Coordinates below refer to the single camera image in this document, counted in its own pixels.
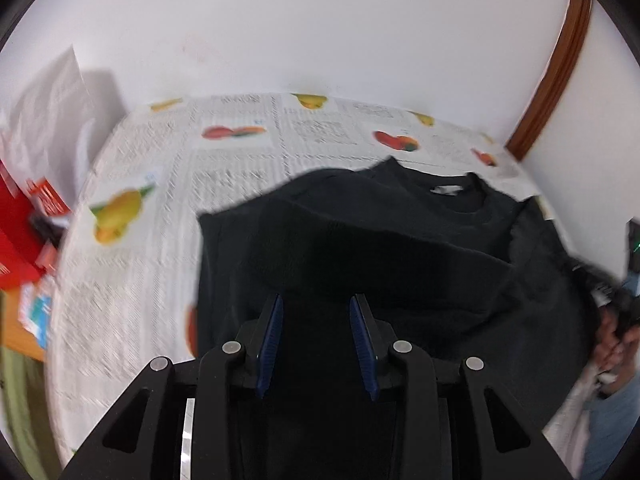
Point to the fruit print tablecloth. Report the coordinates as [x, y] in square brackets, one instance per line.
[225, 185]

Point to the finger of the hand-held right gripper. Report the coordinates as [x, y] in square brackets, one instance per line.
[595, 280]

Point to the person's blue trousers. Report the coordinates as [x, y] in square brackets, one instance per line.
[615, 435]

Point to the orange wooden nightstand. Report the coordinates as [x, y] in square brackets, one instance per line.
[15, 325]

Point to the red paper bag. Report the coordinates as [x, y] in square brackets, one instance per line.
[20, 240]

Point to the white plastic bag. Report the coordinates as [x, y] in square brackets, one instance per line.
[45, 110]

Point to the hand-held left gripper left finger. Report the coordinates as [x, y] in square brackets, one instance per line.
[267, 350]

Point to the person's right hand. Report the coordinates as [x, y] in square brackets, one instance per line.
[612, 355]

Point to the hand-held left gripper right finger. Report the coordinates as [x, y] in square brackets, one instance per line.
[365, 355]

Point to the green cloth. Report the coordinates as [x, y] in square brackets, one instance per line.
[25, 410]

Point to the brown wooden door frame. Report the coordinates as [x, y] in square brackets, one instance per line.
[555, 70]

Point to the colourful packet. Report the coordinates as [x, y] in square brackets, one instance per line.
[37, 315]

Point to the black sweatshirt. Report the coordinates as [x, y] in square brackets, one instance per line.
[400, 260]

